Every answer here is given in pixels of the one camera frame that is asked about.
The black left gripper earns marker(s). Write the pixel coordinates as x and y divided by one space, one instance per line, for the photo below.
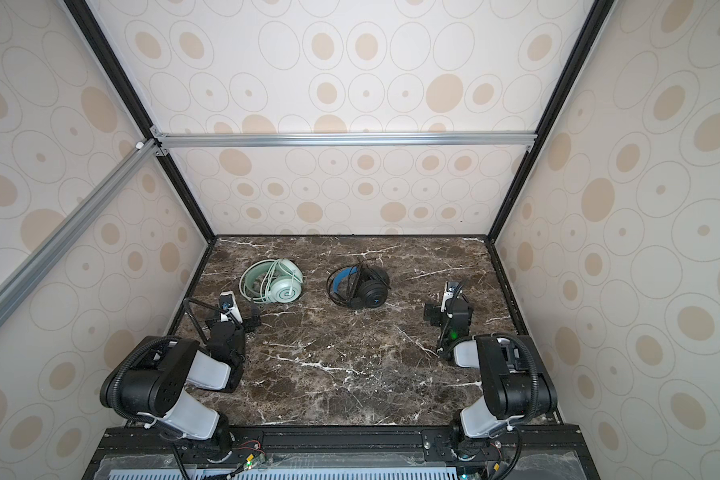
255 321

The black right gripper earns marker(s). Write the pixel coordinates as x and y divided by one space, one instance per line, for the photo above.
434 310

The mint green headphones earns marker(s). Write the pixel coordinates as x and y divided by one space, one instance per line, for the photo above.
272 281

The black blue headphones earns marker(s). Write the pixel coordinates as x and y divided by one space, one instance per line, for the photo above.
358 286

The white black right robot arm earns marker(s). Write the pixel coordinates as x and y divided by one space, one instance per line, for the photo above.
515 385

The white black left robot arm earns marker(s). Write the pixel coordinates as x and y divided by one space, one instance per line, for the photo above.
149 385

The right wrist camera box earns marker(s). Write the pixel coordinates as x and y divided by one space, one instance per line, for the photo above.
452 289

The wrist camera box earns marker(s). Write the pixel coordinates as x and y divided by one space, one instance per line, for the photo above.
229 308
452 289

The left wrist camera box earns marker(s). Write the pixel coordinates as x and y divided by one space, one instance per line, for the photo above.
229 308

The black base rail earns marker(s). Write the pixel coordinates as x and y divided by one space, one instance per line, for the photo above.
344 452

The silver aluminium back rail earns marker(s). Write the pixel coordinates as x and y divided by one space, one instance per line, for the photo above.
357 139

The silver aluminium rail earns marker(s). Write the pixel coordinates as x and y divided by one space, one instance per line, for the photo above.
15 289
357 139

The silver aluminium left rail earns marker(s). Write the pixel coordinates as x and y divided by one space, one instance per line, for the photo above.
15 289

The black vertical frame post right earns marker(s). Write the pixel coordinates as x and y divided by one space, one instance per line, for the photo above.
581 49

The black vertical frame post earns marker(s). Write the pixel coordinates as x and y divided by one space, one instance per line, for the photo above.
581 49
83 16

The black vertical frame post left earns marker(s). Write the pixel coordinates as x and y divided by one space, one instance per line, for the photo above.
83 16

